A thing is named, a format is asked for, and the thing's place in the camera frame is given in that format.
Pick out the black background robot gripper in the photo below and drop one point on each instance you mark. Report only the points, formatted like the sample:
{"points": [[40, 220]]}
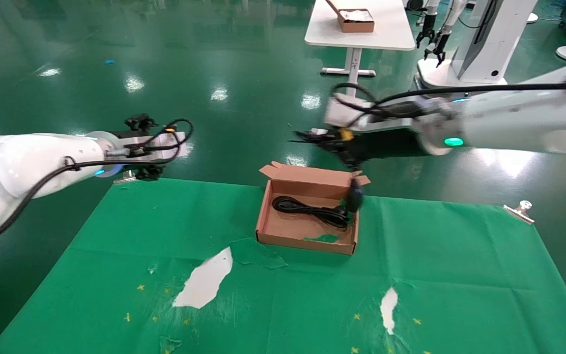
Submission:
{"points": [[438, 46], [425, 32]]}

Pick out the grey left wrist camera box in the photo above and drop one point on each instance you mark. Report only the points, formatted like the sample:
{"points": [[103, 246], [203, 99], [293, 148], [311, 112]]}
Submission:
{"points": [[157, 141]]}

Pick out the white wheeled background robot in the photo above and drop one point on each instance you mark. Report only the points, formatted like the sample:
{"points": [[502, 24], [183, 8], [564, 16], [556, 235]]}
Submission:
{"points": [[479, 54]]}

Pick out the small brown filled box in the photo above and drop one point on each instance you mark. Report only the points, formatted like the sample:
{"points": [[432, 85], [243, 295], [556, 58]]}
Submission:
{"points": [[356, 22]]}

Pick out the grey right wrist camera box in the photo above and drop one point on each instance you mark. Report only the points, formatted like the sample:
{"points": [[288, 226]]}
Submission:
{"points": [[339, 113]]}

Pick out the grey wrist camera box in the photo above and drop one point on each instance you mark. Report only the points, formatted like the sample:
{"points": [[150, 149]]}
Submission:
{"points": [[157, 141], [339, 113]]}

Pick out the open brown cardboard box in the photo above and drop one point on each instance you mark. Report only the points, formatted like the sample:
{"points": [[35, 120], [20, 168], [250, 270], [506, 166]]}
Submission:
{"points": [[293, 228]]}

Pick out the silver table clamp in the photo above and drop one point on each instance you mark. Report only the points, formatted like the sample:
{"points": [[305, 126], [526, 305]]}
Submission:
{"points": [[123, 179], [520, 211]]}

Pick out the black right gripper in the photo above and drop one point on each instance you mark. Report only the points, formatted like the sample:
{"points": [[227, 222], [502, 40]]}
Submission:
{"points": [[391, 145]]}

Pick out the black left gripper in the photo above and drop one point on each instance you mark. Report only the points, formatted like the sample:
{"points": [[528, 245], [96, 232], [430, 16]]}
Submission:
{"points": [[127, 134]]}

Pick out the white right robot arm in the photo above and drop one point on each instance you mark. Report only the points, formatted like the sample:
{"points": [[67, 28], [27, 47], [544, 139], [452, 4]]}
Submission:
{"points": [[533, 118]]}

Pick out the white height-adjustable table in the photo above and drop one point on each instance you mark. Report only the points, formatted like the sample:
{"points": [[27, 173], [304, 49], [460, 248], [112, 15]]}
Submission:
{"points": [[361, 39]]}

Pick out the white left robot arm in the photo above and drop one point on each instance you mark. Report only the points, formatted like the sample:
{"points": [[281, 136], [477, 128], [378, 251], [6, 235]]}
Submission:
{"points": [[17, 167]]}

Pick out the green table cloth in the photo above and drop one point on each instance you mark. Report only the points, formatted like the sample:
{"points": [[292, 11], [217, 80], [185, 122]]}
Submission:
{"points": [[288, 305]]}

